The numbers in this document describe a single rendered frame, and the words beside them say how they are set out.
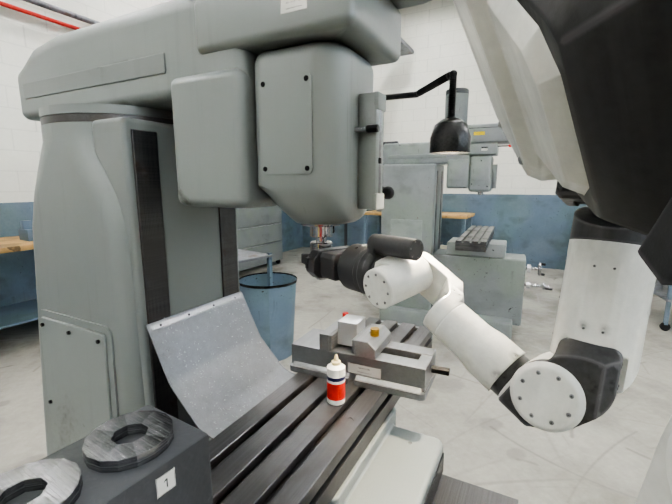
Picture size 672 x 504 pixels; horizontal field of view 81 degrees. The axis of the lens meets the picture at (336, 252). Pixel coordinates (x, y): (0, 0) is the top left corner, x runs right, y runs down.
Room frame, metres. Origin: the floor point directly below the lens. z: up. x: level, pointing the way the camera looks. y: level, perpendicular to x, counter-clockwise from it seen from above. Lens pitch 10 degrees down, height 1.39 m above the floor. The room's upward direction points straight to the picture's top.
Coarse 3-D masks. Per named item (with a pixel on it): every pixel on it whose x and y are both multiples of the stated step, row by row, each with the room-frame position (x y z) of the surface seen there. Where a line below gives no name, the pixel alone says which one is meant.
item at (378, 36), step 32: (224, 0) 0.76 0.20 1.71; (256, 0) 0.73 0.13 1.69; (288, 0) 0.70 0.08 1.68; (320, 0) 0.67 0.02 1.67; (352, 0) 0.65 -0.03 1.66; (384, 0) 0.76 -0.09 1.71; (224, 32) 0.76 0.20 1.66; (256, 32) 0.73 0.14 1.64; (288, 32) 0.70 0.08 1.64; (320, 32) 0.69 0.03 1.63; (352, 32) 0.69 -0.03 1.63; (384, 32) 0.76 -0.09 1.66
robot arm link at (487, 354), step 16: (464, 304) 0.56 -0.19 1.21; (448, 320) 0.53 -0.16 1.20; (464, 320) 0.52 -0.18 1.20; (480, 320) 0.53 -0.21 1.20; (448, 336) 0.53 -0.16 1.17; (464, 336) 0.51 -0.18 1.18; (480, 336) 0.50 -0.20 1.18; (496, 336) 0.50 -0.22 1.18; (464, 352) 0.51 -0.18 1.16; (480, 352) 0.49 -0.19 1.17; (496, 352) 0.48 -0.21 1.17; (512, 352) 0.48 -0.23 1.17; (480, 368) 0.48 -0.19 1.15; (496, 368) 0.47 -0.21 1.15; (512, 368) 0.47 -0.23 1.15; (496, 384) 0.47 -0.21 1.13
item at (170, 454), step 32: (128, 416) 0.43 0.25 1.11; (160, 416) 0.43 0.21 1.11; (64, 448) 0.39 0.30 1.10; (96, 448) 0.37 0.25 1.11; (128, 448) 0.37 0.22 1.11; (160, 448) 0.38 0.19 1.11; (192, 448) 0.39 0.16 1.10; (0, 480) 0.32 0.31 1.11; (32, 480) 0.33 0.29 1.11; (64, 480) 0.32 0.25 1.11; (96, 480) 0.34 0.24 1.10; (128, 480) 0.34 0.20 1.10; (160, 480) 0.36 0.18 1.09; (192, 480) 0.39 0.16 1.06
